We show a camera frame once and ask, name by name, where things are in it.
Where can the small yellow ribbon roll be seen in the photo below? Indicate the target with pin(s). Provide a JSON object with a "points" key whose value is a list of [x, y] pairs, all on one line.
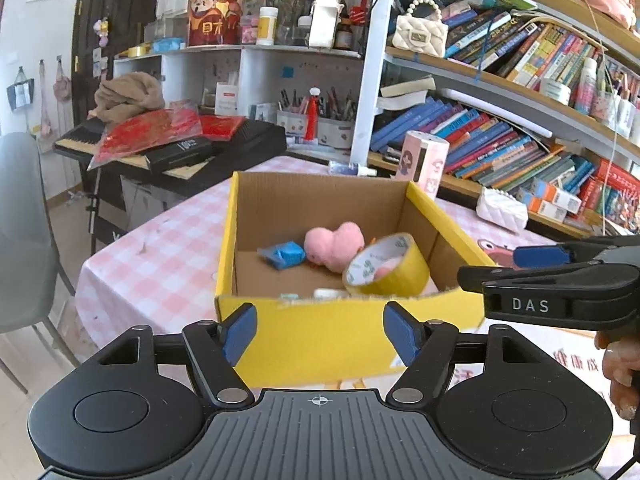
{"points": [[140, 51]]}

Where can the blue packet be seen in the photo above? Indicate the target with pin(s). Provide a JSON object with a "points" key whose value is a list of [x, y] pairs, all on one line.
{"points": [[282, 255]]}

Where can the white desk organizer shelf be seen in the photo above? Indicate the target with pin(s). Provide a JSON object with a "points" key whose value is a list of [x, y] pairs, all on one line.
{"points": [[260, 67]]}

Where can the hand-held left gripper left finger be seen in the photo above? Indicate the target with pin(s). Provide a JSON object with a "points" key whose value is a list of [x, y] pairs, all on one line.
{"points": [[240, 332]]}

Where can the red tassel ornament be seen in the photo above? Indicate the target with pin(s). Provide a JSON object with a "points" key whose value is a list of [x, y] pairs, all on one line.
{"points": [[311, 120]]}

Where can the dark hanging tote bag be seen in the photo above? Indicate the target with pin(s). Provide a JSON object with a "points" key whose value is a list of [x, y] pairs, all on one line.
{"points": [[20, 92]]}

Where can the yellow cardboard box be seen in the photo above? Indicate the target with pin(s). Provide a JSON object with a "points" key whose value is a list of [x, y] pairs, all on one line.
{"points": [[300, 340]]}

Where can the brown cloth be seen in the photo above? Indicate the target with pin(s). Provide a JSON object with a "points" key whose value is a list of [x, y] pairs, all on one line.
{"points": [[127, 95]]}

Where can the blue tissue pack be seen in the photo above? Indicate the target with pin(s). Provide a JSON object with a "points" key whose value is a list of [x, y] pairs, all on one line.
{"points": [[169, 45]]}

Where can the small white tube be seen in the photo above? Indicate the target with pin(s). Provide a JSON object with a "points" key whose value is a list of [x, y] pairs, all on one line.
{"points": [[330, 293]]}

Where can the white gift bag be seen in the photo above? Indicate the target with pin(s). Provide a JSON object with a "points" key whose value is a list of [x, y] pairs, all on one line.
{"points": [[325, 17]]}

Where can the white printed sheet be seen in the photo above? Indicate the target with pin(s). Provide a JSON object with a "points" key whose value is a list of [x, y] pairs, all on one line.
{"points": [[575, 360]]}

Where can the row of upright shelf books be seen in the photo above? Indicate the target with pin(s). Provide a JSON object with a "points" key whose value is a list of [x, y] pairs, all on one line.
{"points": [[540, 45]]}

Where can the long black box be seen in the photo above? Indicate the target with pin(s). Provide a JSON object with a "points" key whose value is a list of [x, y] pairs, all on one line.
{"points": [[180, 152]]}

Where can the grey chair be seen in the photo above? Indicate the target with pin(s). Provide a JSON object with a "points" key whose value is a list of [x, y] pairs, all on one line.
{"points": [[20, 260]]}

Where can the pink plush toy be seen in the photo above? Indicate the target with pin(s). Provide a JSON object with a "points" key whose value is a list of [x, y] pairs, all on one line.
{"points": [[330, 245]]}

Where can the white cream jar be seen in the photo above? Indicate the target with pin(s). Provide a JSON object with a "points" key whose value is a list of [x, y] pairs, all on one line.
{"points": [[555, 91]]}

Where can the white pen holder cup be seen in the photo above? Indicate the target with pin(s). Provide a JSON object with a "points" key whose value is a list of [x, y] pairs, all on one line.
{"points": [[336, 132]]}

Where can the white jar with yellow label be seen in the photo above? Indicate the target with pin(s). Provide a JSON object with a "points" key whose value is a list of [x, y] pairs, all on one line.
{"points": [[267, 25]]}

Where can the row of colourful books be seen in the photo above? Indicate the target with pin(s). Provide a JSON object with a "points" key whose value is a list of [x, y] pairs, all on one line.
{"points": [[480, 145]]}

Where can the small brown bottle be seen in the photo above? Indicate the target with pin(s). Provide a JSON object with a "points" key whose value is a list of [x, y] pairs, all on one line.
{"points": [[343, 36]]}

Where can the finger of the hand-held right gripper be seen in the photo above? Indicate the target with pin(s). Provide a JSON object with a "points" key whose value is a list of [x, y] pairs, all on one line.
{"points": [[525, 277], [540, 256]]}

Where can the orange and white boxes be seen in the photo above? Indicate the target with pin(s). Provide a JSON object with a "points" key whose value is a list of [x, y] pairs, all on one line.
{"points": [[550, 199]]}

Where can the yellow tape roll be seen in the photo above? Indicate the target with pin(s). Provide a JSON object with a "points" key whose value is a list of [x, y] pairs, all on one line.
{"points": [[395, 280]]}

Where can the tall white bottle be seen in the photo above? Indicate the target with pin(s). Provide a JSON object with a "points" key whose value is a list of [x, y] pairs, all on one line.
{"points": [[586, 85]]}

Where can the person's right hand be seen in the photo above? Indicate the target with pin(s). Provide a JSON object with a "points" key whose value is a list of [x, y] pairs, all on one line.
{"points": [[620, 375]]}

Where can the pink hanging bag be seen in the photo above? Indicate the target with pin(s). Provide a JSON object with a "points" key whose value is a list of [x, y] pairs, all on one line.
{"points": [[62, 85]]}

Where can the dark wooden door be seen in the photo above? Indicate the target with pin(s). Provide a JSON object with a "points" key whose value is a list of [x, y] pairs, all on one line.
{"points": [[120, 10]]}

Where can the red and gold tin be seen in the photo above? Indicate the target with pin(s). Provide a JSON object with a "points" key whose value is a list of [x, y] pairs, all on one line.
{"points": [[215, 15]]}

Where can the black electric keyboard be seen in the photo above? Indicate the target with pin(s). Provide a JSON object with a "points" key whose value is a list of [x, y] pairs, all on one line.
{"points": [[245, 147]]}

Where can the white quilted purse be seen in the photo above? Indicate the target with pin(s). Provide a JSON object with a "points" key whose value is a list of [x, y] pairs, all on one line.
{"points": [[502, 210]]}

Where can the white spray bottle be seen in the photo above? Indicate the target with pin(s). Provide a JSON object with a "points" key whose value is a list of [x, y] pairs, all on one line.
{"points": [[347, 167]]}

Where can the white box with red label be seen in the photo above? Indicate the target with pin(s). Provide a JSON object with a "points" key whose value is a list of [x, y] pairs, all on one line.
{"points": [[227, 99]]}

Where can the white bookshelf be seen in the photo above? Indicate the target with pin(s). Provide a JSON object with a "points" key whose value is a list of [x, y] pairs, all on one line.
{"points": [[372, 60]]}

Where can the red paper in plastic bag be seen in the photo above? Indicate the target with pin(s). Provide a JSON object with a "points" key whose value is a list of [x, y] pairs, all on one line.
{"points": [[145, 132]]}

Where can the red envelope pack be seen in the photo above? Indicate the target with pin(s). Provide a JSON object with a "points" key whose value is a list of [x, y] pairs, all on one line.
{"points": [[222, 127]]}

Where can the pink checkered tablecloth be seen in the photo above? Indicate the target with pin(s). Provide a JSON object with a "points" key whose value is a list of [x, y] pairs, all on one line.
{"points": [[150, 260]]}

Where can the thick cream book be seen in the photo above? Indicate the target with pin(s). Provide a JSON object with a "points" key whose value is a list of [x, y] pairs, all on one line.
{"points": [[405, 92]]}

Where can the pink cartoon carton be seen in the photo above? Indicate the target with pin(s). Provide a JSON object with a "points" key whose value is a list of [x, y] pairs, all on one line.
{"points": [[422, 165]]}

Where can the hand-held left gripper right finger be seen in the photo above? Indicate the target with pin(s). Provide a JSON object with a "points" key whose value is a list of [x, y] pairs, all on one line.
{"points": [[402, 332]]}

